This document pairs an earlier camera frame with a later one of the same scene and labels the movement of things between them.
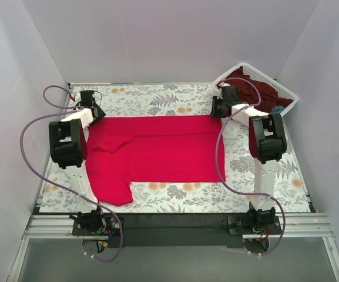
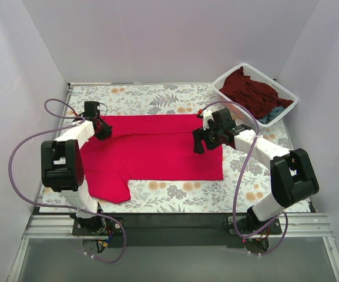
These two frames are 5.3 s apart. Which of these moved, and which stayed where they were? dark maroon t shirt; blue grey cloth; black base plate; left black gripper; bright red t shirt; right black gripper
Moved: right black gripper; left black gripper
Stayed: dark maroon t shirt; blue grey cloth; black base plate; bright red t shirt
